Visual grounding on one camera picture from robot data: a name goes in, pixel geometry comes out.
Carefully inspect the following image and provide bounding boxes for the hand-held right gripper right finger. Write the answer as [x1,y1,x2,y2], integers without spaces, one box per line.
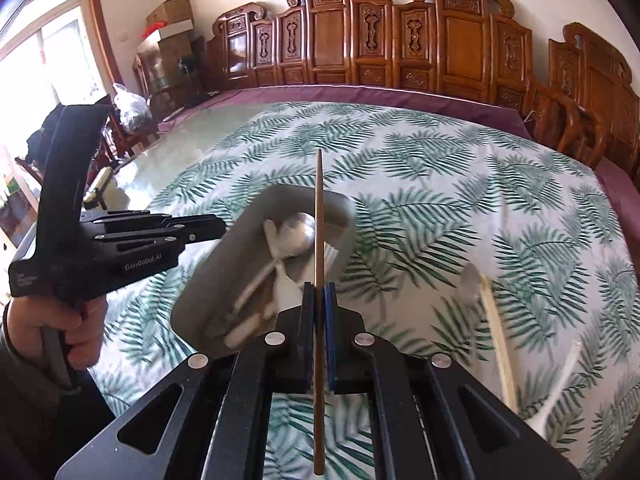
[322,282,583,480]

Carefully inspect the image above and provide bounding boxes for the brown wooden chopstick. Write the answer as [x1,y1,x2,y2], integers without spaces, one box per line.
[312,149,327,476]

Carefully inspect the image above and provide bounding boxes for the leaf print tablecloth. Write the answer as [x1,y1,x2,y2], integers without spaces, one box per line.
[92,102,640,480]

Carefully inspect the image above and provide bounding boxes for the metal spoon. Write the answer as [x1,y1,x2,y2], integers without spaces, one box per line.
[272,211,319,273]

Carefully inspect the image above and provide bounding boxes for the black fan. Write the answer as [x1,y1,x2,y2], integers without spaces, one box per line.
[177,57,199,109]

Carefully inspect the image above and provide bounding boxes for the wooden dining chair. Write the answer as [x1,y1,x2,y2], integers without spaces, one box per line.
[15,110,157,186]

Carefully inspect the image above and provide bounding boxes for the dark bag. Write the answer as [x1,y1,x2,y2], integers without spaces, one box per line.
[25,105,67,167]

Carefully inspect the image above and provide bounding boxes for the purple armchair cushion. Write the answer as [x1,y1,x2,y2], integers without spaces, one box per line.
[597,156,640,198]

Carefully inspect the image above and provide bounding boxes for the clear plastic bag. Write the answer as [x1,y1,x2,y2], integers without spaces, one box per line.
[110,83,154,134]

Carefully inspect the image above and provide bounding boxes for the wooden cabinet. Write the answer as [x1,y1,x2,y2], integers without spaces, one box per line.
[132,35,209,113]

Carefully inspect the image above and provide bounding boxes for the yellow box with black band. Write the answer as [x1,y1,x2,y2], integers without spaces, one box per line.
[82,167,114,209]

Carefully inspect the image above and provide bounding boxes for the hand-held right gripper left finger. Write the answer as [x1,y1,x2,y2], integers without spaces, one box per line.
[55,282,318,480]

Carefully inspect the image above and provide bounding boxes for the person's left hand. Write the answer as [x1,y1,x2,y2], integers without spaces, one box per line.
[7,296,109,371]

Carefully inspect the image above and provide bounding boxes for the person's left forearm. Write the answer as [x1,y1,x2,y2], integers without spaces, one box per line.
[0,310,118,480]

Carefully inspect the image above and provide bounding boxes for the purple sofa cushion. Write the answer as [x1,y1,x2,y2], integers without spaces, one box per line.
[162,85,532,139]

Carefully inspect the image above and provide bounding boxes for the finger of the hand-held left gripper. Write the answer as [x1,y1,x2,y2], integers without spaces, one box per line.
[80,211,174,235]
[97,214,227,261]

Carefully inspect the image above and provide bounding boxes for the carved wooden sofa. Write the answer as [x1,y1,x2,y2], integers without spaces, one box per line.
[205,0,537,111]

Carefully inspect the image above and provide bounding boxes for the white plastic spoon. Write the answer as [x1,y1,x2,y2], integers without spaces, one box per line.
[527,341,583,436]

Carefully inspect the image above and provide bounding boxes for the carved wooden armchair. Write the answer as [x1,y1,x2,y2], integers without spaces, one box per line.
[522,22,640,188]

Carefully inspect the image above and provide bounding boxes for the grey metal tray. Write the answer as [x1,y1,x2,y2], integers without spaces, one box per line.
[170,184,357,361]

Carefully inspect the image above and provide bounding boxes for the pale wooden chopstick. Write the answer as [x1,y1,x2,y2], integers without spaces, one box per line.
[480,274,518,411]

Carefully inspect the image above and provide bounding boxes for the white plastic fork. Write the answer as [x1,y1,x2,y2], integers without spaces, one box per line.
[234,219,283,313]

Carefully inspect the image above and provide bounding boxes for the brown cardboard box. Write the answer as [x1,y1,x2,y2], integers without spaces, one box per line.
[145,0,194,29]

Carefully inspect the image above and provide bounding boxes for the white flat box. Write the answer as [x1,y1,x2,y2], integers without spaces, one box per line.
[137,19,195,57]

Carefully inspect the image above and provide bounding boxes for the wooden window frame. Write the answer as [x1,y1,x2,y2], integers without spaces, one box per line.
[0,0,125,103]

